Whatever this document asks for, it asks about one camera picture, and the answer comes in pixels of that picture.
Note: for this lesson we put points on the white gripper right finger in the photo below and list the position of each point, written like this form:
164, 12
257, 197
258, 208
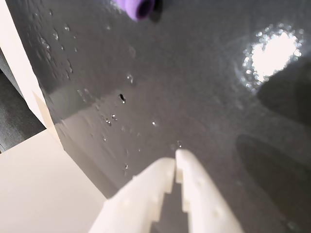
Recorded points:
206, 201

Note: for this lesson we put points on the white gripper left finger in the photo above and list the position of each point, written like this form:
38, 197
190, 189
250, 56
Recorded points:
136, 201

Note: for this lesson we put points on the purple pen grip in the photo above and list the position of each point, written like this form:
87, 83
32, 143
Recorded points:
138, 9

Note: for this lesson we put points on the dark grey table mat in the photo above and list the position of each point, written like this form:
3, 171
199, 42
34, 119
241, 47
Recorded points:
170, 72

